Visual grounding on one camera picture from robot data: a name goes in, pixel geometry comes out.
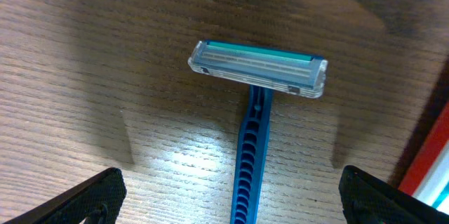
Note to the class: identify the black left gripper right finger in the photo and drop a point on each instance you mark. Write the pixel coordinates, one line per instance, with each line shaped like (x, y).
(369, 200)

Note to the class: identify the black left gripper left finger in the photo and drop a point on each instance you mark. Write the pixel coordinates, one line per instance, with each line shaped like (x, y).
(97, 200)

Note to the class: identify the red white toothpaste tube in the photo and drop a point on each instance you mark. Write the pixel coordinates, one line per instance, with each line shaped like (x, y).
(427, 177)

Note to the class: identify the blue disposable razor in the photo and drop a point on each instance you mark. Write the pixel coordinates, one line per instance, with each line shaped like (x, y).
(265, 71)

